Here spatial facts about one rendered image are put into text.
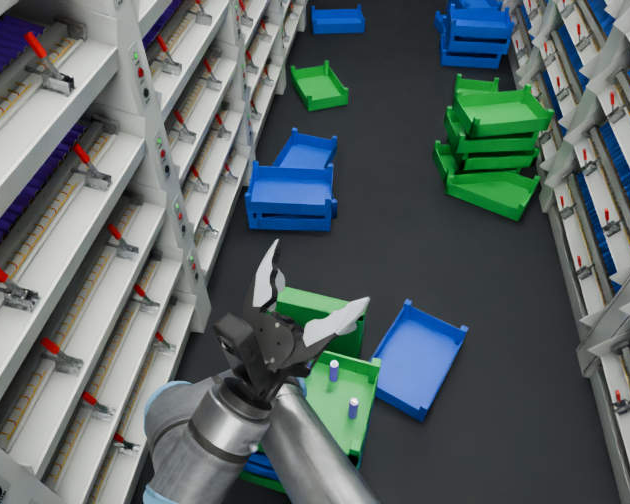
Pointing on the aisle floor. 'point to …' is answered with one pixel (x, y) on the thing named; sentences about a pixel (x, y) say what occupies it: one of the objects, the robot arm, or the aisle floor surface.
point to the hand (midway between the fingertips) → (319, 263)
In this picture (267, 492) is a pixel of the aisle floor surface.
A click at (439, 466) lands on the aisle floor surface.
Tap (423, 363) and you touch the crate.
